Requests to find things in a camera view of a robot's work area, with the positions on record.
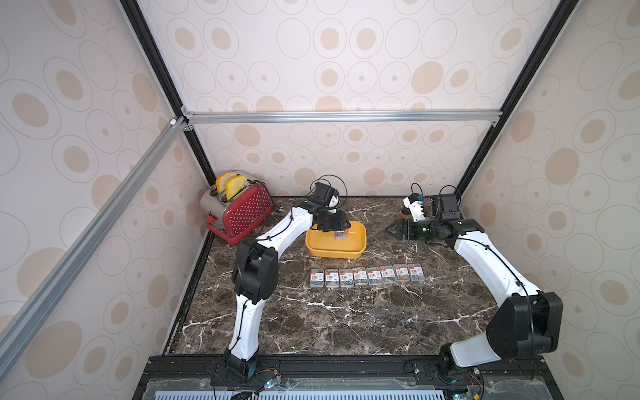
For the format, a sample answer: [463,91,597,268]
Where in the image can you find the yellow toast slice right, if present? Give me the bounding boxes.
[225,175,248,201]

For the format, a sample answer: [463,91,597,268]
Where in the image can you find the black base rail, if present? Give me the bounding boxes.
[133,355,562,399]

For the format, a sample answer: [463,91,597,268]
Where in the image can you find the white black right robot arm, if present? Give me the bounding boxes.
[385,218,563,376]

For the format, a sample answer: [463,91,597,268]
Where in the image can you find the diagonal aluminium frame bar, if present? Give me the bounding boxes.
[1,117,187,378]

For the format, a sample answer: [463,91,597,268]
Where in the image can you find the yellow toast slice left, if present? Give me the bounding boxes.
[216,171,238,194]

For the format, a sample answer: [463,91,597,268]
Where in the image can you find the clear paper clip box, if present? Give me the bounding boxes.
[380,266,397,285]
[309,269,324,288]
[407,263,425,283]
[339,269,355,288]
[367,268,383,287]
[353,268,369,287]
[324,269,340,290]
[393,264,411,283]

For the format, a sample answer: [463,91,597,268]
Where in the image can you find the horizontal aluminium frame bar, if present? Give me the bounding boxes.
[173,109,503,125]

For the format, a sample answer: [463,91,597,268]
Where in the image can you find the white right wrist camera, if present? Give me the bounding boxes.
[402,192,462,223]

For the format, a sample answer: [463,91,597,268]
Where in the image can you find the yellow toast slice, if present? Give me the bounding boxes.
[216,171,238,194]
[225,175,248,201]

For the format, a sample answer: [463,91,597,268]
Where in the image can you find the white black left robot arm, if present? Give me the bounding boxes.
[224,198,351,382]

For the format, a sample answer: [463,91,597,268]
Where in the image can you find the red polka dot toaster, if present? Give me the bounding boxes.
[200,171,274,245]

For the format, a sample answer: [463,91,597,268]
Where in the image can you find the yellow plastic storage tray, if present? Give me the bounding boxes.
[305,221,367,259]

